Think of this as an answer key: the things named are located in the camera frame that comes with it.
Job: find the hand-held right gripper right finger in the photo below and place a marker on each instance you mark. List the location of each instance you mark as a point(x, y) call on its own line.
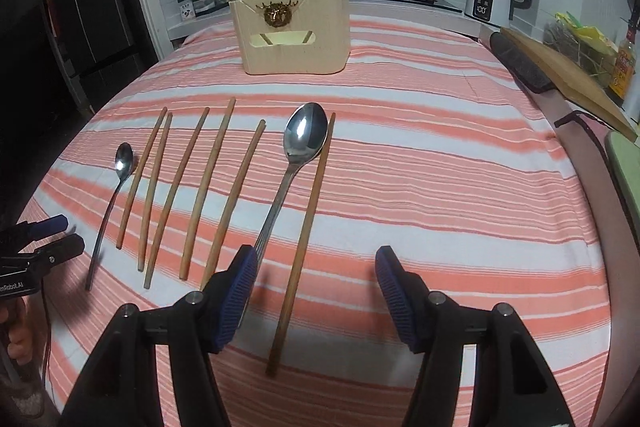
point(395, 297)

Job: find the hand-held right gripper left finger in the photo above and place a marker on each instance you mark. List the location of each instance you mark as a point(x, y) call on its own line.
point(235, 297)

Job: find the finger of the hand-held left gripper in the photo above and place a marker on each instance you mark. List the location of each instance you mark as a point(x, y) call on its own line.
point(47, 225)
point(62, 251)

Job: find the small metal spoon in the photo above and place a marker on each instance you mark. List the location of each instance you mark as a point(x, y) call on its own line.
point(124, 159)

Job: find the large metal spoon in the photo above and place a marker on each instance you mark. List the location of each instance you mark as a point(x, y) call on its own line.
point(305, 134)

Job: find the cream utensil holder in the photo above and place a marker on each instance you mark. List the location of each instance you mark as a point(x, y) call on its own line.
point(295, 52)

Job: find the person's left forearm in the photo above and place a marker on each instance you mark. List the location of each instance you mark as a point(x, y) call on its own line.
point(25, 402)

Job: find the person's left hand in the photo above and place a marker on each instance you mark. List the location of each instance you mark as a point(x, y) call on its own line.
point(27, 332)

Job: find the pink white striped cloth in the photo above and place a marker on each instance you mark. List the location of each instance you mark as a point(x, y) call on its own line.
point(425, 182)

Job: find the black refrigerator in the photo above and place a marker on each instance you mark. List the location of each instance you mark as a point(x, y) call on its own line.
point(85, 7)

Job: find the small white box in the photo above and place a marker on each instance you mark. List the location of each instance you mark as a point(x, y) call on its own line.
point(187, 9)

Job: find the green board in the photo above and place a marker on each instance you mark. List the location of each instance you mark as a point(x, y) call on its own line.
point(625, 172)

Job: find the black oblong object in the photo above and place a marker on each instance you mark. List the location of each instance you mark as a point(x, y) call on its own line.
point(520, 62)

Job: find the black seasoning box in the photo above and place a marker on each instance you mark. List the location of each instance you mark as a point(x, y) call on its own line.
point(210, 2)

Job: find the wooden cutting board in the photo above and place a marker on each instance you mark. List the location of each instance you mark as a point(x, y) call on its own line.
point(565, 72)

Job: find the bag of yellow green packets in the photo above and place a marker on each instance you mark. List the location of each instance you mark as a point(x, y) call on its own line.
point(580, 42)

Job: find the brown sauce bottle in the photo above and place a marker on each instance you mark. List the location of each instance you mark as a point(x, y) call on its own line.
point(626, 67)

